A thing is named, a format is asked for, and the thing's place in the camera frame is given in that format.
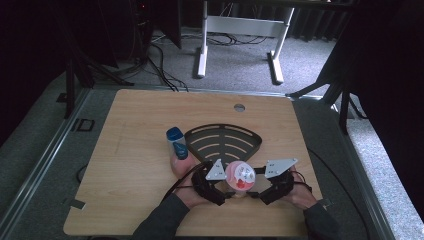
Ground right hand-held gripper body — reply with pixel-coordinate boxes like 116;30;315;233
259;157;299;206

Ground black rectangular bracket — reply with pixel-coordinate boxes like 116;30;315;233
78;118;96;132

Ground grey tape piece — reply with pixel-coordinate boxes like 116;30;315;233
61;198;86;211

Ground person's right hand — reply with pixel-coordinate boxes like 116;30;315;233
283;166;318;211

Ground black metal corner shelf rack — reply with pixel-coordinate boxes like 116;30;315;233
184;123;263;168

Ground grey metal rail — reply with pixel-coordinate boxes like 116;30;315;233
333;99;399;240
0;88;92;231

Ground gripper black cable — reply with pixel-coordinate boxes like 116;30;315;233
163;162;208;201
306;148;371;240

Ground black metal stand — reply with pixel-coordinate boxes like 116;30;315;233
286;76;354;134

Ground blue and white bottle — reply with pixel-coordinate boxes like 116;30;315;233
165;126;190;160

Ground person's left hand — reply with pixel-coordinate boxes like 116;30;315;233
170;154;204;209

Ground black tripod stand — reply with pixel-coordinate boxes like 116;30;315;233
64;49;134;119

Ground black floor cables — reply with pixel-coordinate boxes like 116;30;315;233
146;29;268;93

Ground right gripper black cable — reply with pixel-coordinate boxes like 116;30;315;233
306;148;371;240

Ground black computer tower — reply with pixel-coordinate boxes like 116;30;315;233
132;0;152;62

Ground white desk frame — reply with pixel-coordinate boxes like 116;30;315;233
196;0;296;85

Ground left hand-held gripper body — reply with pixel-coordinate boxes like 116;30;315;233
191;158;228;207

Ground dark curtain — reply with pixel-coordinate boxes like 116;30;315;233
333;0;424;221

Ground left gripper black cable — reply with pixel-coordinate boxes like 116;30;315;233
163;162;208;201

